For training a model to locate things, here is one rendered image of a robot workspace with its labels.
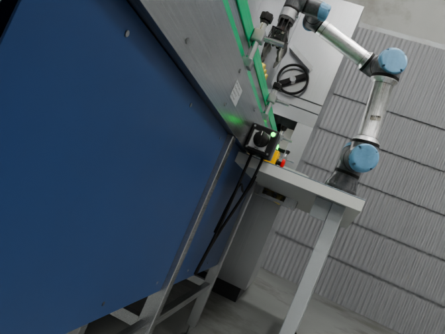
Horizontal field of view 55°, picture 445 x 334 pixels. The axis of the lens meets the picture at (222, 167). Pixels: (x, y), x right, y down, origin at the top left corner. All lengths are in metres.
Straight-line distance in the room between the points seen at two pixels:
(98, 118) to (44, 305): 0.25
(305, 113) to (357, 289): 2.71
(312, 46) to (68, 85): 2.66
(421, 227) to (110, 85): 4.80
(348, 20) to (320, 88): 0.50
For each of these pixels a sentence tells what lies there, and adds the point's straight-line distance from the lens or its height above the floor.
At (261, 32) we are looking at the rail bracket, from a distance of 0.96.
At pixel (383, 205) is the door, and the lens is 5.11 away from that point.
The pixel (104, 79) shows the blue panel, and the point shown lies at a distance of 0.49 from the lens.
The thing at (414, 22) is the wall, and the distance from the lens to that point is 5.82.
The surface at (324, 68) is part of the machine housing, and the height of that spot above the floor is 1.64.
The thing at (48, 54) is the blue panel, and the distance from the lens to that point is 0.41.
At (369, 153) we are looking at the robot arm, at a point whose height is 1.00.
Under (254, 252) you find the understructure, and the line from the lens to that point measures 2.79.
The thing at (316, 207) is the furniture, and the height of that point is 0.68.
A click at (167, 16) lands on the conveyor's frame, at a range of 0.53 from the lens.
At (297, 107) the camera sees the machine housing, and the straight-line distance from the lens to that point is 2.89.
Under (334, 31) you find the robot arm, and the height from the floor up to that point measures 1.49.
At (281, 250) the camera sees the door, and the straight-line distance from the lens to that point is 5.10.
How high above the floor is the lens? 0.61
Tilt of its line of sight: 3 degrees up
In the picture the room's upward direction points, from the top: 23 degrees clockwise
